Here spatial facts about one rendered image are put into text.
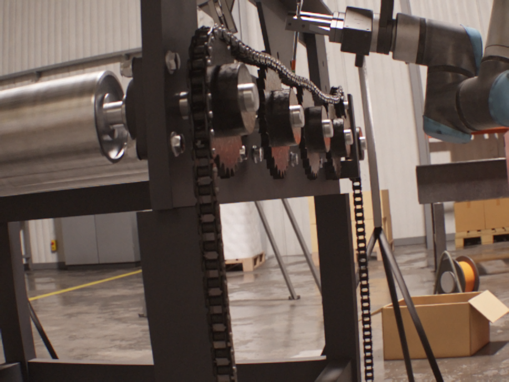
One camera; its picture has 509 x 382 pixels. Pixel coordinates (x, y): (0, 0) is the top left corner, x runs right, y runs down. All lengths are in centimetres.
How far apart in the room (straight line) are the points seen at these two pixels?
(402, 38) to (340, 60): 1025
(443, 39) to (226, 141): 63
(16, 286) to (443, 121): 140
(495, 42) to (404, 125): 1017
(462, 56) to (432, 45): 6
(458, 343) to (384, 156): 803
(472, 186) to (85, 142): 567
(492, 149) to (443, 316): 797
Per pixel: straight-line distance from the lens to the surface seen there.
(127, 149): 98
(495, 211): 1084
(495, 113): 140
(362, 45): 151
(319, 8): 198
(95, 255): 1203
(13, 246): 247
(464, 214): 1085
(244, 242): 977
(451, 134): 149
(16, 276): 247
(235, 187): 122
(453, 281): 485
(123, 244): 1184
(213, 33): 98
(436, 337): 375
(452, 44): 153
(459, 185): 656
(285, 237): 1180
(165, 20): 99
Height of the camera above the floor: 74
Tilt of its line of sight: level
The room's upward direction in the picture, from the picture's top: 5 degrees counter-clockwise
